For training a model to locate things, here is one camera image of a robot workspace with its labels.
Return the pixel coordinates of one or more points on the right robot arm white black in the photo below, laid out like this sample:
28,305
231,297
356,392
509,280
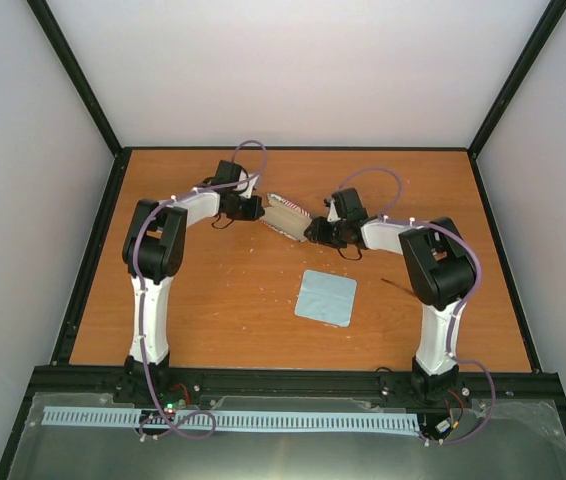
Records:
443,271

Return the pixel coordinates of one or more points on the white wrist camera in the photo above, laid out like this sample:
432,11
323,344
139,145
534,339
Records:
332,216
248,183

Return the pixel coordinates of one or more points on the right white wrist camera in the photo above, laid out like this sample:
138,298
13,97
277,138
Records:
332,216

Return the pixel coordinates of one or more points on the black mounting rail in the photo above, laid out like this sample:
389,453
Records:
202,386

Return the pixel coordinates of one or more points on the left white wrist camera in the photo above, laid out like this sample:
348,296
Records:
248,183

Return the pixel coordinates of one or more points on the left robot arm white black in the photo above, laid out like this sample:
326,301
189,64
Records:
153,252

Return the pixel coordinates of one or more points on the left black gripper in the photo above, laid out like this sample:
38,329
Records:
253,211

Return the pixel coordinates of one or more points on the flag print glasses case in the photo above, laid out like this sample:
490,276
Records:
286,217

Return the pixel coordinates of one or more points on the black aluminium frame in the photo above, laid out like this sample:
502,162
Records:
552,14

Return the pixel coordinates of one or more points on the light blue slotted cable duct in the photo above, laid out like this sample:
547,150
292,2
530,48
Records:
236,421

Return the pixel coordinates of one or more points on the light blue cleaning cloth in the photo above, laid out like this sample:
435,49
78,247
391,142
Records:
326,298

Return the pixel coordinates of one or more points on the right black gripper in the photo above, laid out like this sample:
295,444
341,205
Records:
317,233

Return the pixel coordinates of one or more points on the brown tinted sunglasses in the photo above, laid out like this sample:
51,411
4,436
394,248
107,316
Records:
404,289

